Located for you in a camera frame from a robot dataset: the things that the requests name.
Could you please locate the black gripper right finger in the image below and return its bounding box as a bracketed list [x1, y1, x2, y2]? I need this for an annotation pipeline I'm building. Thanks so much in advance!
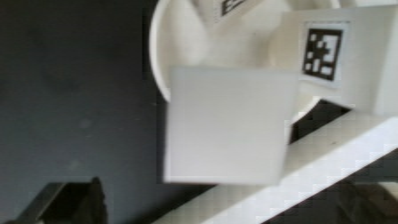
[334, 181, 398, 224]

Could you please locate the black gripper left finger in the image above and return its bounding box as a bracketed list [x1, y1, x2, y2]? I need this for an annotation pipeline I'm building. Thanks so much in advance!
[14, 177, 108, 224]

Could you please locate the white round stool seat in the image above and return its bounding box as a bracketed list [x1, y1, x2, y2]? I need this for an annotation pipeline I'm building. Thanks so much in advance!
[147, 0, 344, 124]

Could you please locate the white stool leg with tags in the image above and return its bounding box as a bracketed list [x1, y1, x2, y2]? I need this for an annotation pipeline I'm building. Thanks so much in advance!
[190, 0, 298, 36]

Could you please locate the white front fence wall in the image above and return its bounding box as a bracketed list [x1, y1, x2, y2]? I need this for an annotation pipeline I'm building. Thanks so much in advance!
[152, 112, 398, 224]

